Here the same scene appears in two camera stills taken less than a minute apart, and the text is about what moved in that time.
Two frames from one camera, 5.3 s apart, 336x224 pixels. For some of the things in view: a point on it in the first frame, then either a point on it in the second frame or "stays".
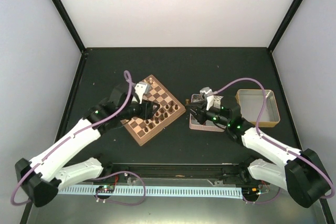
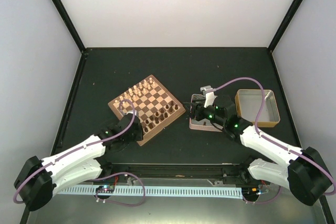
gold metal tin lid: (251, 102) stays
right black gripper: (197, 105) stays
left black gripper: (147, 113) to (139, 136)
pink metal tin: (195, 123) stays
